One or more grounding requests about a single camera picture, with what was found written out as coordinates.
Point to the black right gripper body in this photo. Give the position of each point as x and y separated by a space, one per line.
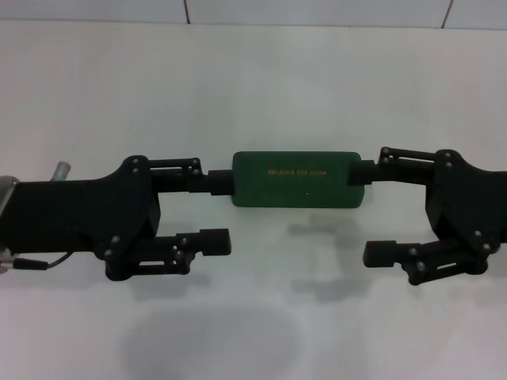
471 210

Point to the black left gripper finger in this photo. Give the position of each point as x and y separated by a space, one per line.
218 183
216 242

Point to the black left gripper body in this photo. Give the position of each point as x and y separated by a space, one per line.
79 213

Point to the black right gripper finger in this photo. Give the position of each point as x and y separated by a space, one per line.
380 253
360 174

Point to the green glasses case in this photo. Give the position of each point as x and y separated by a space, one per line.
293 186

